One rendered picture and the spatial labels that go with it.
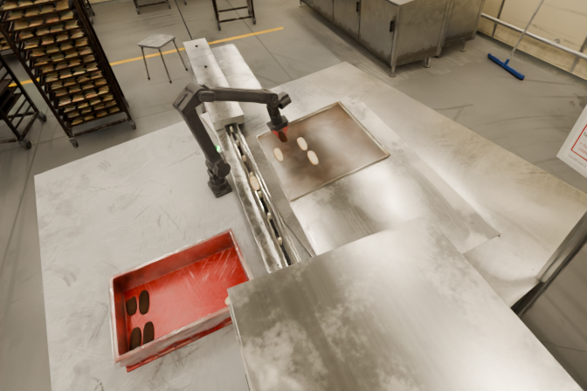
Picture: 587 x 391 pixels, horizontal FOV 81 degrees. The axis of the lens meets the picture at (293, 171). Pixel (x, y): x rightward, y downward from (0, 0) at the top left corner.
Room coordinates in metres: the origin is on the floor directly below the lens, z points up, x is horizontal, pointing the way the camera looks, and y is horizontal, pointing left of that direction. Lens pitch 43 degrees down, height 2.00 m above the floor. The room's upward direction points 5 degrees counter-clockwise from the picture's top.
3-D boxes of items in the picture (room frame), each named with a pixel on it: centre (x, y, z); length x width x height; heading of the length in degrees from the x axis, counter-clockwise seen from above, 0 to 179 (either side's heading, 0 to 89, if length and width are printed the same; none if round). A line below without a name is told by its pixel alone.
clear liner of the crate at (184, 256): (0.63, 0.42, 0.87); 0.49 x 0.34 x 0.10; 112
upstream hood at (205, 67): (2.25, 0.52, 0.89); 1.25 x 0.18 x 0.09; 17
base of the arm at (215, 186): (1.20, 0.36, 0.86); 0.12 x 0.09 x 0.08; 29
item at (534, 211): (1.36, -0.38, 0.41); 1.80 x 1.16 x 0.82; 29
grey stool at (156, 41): (4.18, 1.48, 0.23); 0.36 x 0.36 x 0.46; 64
